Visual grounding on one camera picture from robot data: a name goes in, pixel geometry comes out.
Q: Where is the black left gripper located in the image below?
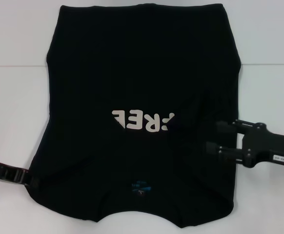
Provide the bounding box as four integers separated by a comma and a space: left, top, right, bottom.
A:
0, 157, 41, 190

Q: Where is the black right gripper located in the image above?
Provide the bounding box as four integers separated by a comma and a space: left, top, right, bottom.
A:
205, 120, 284, 169

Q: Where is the black shirt with white print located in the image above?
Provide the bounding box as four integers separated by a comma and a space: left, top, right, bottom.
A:
26, 3, 242, 216

